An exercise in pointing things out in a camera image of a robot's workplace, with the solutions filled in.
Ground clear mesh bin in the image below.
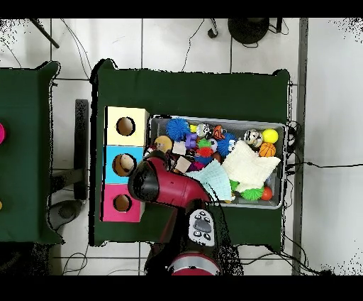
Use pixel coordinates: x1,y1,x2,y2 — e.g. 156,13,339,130
143,114,287,210

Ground wooden box with three holes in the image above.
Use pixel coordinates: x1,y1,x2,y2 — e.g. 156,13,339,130
100,106,150,223

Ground purple toy block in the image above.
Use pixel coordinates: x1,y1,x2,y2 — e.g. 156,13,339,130
184,132,199,150

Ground wooden cube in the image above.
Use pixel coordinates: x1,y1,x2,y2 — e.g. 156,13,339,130
174,155,192,174

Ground toy hamburger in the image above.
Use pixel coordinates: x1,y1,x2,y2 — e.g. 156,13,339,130
154,135,174,154

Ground mint green cloth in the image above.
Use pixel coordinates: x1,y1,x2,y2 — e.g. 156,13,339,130
185,159,233,202

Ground blue spiky ball with eyes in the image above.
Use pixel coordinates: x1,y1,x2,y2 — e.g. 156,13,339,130
216,132,238,158

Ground dark green table cloth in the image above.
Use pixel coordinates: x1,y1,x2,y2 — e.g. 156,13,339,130
0,61,65,246
89,58,291,247

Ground cream knitted cloth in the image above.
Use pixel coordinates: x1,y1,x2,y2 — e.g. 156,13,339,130
222,139,281,192

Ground crushed white printed can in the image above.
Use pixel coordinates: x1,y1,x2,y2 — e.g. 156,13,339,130
242,128,263,148

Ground orange toy basketball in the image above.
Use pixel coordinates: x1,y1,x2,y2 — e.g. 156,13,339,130
258,141,277,158

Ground yellow ball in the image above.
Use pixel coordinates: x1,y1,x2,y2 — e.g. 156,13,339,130
261,128,279,144

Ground black upright panel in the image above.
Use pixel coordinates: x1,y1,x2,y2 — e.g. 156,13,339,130
74,99,89,201

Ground grey rounded floor base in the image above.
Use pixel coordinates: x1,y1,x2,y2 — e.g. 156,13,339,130
46,199,84,231

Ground black round stand base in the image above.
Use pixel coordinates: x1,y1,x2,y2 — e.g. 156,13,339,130
227,18,270,45

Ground thin black rod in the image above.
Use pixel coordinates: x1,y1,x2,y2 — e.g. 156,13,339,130
28,18,60,49

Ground black cable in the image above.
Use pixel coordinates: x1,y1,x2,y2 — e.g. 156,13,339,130
286,160,363,169

